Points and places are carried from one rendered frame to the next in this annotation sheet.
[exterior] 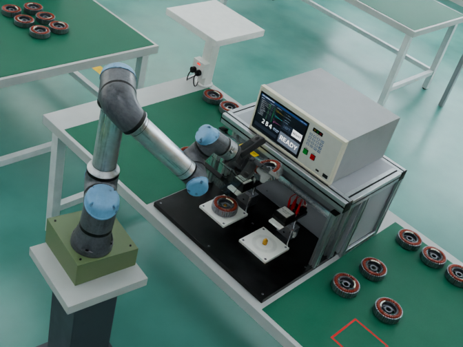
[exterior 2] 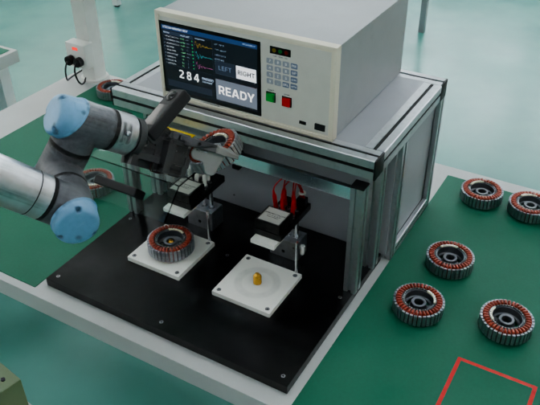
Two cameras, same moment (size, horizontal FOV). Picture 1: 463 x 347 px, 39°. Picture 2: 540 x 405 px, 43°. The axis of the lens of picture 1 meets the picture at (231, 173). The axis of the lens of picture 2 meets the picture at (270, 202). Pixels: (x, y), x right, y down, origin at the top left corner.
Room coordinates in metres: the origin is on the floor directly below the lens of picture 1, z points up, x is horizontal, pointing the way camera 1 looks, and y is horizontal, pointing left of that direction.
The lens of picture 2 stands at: (0.84, -0.12, 1.83)
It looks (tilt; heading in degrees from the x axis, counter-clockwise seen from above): 35 degrees down; 355
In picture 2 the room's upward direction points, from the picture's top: straight up
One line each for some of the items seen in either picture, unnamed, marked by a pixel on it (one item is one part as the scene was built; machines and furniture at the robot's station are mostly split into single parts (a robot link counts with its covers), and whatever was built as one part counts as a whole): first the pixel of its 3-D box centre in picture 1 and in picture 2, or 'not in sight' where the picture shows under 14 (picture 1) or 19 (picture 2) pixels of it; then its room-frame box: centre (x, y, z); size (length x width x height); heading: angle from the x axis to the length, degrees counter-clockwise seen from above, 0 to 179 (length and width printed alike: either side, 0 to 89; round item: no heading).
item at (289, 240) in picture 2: (288, 228); (288, 242); (2.14, -0.29, 0.80); 0.07 x 0.05 x 0.06; 54
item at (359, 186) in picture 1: (312, 145); (280, 92); (2.35, -0.30, 1.09); 0.68 x 0.44 x 0.05; 54
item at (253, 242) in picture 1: (264, 244); (257, 284); (2.02, -0.21, 0.78); 0.15 x 0.15 x 0.01; 54
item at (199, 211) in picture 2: (247, 195); (205, 213); (2.28, -0.10, 0.80); 0.07 x 0.05 x 0.06; 54
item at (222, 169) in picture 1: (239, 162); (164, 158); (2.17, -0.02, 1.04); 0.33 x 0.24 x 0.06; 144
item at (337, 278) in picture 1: (345, 285); (418, 304); (1.93, -0.56, 0.77); 0.11 x 0.11 x 0.04
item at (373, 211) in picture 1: (368, 216); (411, 176); (2.23, -0.61, 0.91); 0.28 x 0.03 x 0.32; 144
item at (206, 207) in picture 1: (223, 210); (171, 251); (2.16, -0.01, 0.78); 0.15 x 0.15 x 0.01; 54
